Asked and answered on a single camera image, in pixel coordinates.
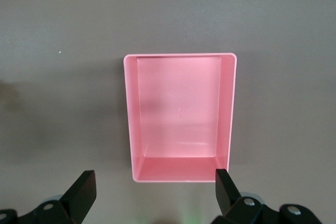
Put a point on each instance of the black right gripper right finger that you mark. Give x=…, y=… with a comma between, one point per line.
x=231, y=208

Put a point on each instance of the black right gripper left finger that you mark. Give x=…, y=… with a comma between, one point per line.
x=78, y=203

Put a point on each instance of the pink plastic box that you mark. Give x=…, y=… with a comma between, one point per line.
x=178, y=108

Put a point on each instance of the brown table cover sheet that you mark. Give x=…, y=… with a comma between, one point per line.
x=52, y=103

